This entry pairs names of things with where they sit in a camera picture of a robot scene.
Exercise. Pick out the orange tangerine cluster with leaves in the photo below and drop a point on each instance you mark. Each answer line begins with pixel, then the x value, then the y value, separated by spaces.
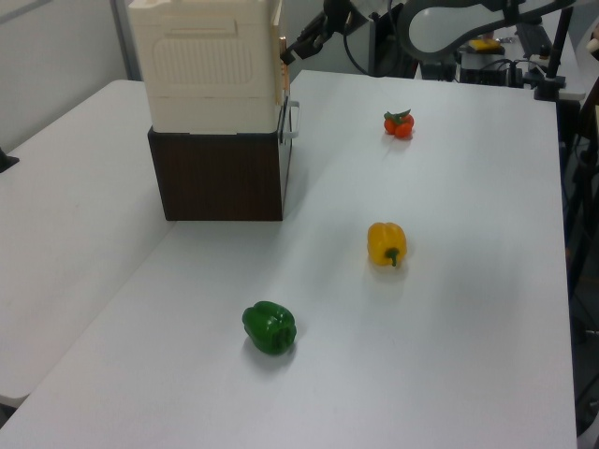
pixel 398 125

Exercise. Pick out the black tripod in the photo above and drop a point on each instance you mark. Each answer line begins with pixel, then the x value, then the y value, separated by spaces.
pixel 582 196

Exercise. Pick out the black electronics box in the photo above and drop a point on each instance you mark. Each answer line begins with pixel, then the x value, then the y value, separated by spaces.
pixel 484 70

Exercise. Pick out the cream plastic cabinet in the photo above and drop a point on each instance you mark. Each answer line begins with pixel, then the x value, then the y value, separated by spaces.
pixel 206 61

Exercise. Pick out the dark brown wooden box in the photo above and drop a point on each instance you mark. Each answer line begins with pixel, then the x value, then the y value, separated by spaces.
pixel 220 178

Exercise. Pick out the yellow background object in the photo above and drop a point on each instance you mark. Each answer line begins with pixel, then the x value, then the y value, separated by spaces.
pixel 482 45

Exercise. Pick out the yellow bell pepper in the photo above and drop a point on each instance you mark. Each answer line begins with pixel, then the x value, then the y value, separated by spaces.
pixel 384 241

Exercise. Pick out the green bell pepper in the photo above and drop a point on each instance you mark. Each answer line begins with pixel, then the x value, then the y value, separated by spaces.
pixel 269 327

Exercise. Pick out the black camera stand with clamp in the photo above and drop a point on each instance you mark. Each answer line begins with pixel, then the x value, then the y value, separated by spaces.
pixel 554 70

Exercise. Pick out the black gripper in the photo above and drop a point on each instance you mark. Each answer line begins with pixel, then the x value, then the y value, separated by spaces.
pixel 334 16

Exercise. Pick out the cream cabinet door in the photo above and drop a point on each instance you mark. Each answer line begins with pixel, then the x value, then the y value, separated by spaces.
pixel 282 70

